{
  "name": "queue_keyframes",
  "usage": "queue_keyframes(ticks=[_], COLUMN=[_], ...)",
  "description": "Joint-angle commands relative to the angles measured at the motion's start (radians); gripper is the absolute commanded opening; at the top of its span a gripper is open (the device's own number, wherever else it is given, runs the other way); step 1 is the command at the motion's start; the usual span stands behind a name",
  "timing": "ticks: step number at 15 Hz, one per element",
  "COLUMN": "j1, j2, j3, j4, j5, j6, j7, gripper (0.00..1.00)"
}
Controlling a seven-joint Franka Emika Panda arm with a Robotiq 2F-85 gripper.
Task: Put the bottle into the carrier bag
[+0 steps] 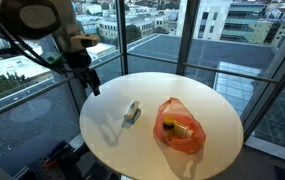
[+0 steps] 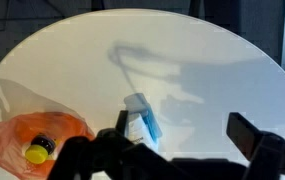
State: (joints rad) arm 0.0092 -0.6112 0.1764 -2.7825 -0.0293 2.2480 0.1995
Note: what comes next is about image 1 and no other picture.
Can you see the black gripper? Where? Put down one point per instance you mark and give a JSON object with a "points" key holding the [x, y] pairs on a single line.
{"points": [[79, 62]]}

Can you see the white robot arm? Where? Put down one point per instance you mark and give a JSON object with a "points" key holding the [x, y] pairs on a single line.
{"points": [[23, 20]]}

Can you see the robot base with clutter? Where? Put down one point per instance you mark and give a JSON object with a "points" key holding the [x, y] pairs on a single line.
{"points": [[61, 163]]}

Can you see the orange plastic carrier bag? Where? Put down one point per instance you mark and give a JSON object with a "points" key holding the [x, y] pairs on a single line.
{"points": [[175, 109]]}

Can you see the yellow-capped dark bottle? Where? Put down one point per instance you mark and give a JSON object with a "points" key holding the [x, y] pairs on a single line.
{"points": [[168, 126]]}

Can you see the white-capped amber pill bottle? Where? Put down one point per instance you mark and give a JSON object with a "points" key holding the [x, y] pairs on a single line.
{"points": [[182, 131]]}

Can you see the round white table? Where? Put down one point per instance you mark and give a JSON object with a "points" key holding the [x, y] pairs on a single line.
{"points": [[133, 150]]}

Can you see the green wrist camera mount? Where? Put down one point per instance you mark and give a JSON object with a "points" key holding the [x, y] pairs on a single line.
{"points": [[52, 57]]}

